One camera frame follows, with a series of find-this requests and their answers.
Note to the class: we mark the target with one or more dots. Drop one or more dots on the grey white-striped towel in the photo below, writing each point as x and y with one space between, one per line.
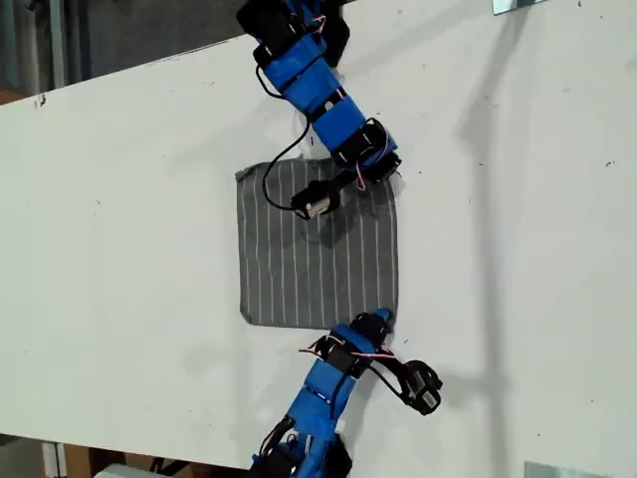
318 269

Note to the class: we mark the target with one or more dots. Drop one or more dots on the white bin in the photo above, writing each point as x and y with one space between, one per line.
119 472

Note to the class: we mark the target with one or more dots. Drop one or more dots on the white table leg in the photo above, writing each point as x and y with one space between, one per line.
52 460

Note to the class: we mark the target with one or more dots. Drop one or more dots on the black camera stalk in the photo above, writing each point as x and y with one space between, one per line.
395 367
343 180

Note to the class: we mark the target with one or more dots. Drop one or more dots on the black camera box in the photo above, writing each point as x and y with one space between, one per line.
313 201
423 388

